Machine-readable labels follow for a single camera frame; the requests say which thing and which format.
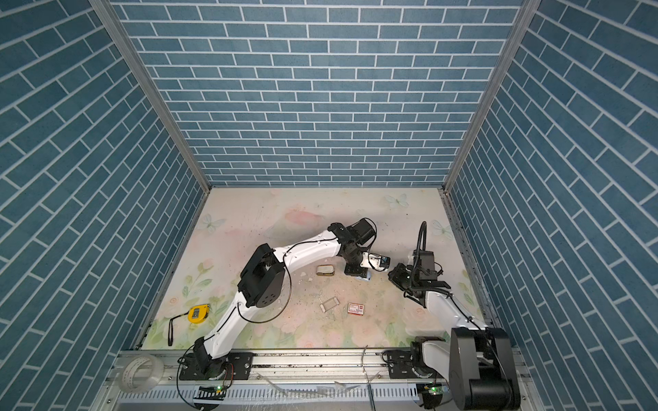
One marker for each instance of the aluminium front rail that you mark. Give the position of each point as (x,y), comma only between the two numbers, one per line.
(347,366)

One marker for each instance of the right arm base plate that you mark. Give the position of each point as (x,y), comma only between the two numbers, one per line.
(400,365)

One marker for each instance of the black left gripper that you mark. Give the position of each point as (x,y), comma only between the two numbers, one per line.
(360,270)

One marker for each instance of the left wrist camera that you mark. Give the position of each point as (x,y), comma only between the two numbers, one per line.
(375,262)

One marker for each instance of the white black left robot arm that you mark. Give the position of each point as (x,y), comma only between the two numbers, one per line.
(262,279)

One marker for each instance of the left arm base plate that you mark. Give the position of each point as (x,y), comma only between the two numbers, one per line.
(236,366)

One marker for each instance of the red white staple box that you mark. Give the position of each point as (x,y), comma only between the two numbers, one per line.
(356,309)

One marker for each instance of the yellow tape measure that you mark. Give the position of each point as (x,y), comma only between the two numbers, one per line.
(198,314)

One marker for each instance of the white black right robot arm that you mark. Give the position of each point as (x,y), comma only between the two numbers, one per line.
(476,361)

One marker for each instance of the green circuit board right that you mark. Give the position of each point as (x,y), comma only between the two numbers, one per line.
(433,395)

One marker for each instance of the clear tape roll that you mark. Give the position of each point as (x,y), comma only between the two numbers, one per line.
(141,374)

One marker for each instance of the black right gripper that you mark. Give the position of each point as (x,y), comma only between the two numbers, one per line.
(397,274)

